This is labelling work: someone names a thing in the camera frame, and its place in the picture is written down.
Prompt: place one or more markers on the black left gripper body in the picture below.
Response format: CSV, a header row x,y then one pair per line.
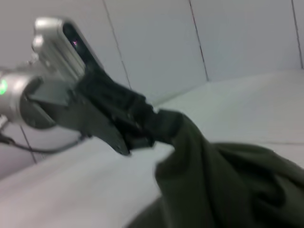
x,y
99,111

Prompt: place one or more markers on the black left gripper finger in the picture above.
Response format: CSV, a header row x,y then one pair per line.
x,y
167,127
141,142

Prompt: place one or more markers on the dark green shirt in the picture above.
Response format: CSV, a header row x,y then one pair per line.
x,y
225,185

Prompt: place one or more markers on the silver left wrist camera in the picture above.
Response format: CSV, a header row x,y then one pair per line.
x,y
64,47

